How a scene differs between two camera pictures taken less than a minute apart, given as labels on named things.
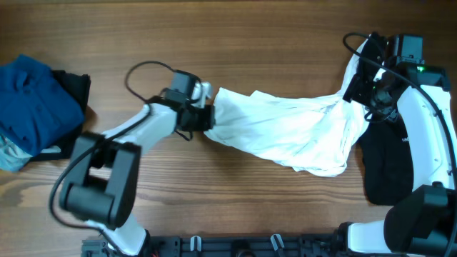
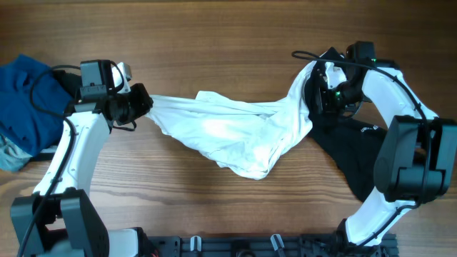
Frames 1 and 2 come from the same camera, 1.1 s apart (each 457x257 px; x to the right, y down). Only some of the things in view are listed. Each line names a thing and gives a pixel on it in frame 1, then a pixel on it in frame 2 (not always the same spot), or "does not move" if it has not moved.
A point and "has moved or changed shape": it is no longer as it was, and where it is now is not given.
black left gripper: [210, 121] to [145, 102]
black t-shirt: [386, 148] has moved or changed shape
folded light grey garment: [12, 158] does not move
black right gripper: [355, 90] to [318, 94]
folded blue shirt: [37, 108] does not move
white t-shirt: [314, 134] has moved or changed shape
